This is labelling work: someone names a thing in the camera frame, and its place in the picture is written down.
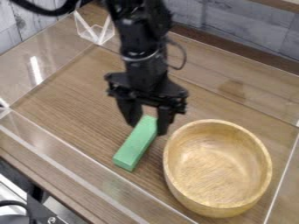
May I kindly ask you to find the black metal frame bracket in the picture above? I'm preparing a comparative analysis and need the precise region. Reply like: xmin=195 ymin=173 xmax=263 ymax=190
xmin=0 ymin=159 xmax=63 ymax=224

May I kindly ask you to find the black cable lower left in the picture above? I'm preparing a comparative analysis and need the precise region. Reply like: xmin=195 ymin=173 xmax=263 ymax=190
xmin=0 ymin=200 xmax=36 ymax=224

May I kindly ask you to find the green rectangular block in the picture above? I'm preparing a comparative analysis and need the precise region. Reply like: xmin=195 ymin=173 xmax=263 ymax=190
xmin=112 ymin=115 xmax=158 ymax=172

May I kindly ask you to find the wooden bowl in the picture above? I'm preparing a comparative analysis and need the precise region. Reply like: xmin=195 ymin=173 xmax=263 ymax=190
xmin=163 ymin=119 xmax=274 ymax=218

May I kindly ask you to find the clear acrylic corner bracket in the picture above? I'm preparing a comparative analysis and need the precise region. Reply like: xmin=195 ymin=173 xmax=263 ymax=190
xmin=74 ymin=11 xmax=116 ymax=46

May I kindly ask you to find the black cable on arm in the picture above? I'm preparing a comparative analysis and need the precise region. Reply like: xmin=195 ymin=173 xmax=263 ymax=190
xmin=164 ymin=38 xmax=188 ymax=72

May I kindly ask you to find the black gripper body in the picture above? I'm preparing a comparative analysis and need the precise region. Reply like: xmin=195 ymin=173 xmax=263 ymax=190
xmin=106 ymin=53 xmax=188 ymax=114

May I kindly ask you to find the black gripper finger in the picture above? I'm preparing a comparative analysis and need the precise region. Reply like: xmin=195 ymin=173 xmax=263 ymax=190
xmin=156 ymin=106 xmax=174 ymax=136
xmin=116 ymin=99 xmax=143 ymax=127

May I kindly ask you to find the clear acrylic enclosure wall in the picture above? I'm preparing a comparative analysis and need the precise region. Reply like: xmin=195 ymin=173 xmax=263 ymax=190
xmin=0 ymin=18 xmax=299 ymax=224

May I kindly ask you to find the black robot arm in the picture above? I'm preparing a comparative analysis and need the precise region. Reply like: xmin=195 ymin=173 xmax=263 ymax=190
xmin=106 ymin=0 xmax=188 ymax=136

